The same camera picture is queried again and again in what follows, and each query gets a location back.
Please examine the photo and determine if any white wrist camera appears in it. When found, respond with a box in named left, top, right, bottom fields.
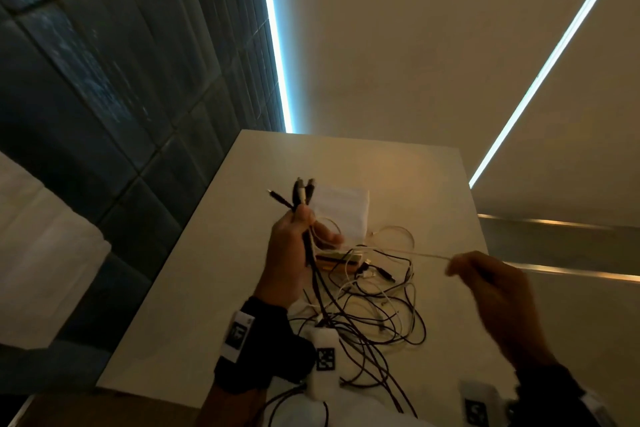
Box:
left=305, top=326, right=346, bottom=402
left=459, top=380, right=506, bottom=427

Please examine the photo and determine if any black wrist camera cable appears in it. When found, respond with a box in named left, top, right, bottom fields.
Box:
left=249, top=384, right=331, bottom=427

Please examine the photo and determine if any blue LED light strip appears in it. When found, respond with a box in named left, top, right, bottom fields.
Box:
left=469, top=0, right=636, bottom=189
left=257, top=0, right=295, bottom=134

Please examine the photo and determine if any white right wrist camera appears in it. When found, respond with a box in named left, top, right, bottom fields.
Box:
left=459, top=380, right=506, bottom=427

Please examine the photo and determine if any metal trim strip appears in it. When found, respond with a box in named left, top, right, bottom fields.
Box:
left=477, top=213, right=616, bottom=232
left=505, top=261, right=640, bottom=284

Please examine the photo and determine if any person's left forearm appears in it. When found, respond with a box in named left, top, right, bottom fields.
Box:
left=195, top=381, right=269, bottom=427

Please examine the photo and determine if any pile of cables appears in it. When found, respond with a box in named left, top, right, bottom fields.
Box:
left=287, top=225, right=429, bottom=415

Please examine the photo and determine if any bundle of black white cables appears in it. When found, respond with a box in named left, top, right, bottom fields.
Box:
left=291, top=177, right=401, bottom=412

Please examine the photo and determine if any person's left hand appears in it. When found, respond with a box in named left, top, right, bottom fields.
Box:
left=253, top=203, right=345, bottom=310

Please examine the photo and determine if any person's right hand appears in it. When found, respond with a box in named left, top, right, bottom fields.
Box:
left=445, top=250, right=559, bottom=370

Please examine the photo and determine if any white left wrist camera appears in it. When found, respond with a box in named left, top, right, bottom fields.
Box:
left=305, top=326, right=346, bottom=402

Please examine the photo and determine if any white table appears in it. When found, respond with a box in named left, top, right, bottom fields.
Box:
left=96, top=129, right=521, bottom=410

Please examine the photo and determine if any white cushion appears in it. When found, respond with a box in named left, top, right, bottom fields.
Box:
left=0, top=151, right=112, bottom=350

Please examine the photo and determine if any black left wristband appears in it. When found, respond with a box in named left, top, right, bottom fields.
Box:
left=213, top=296, right=317, bottom=395

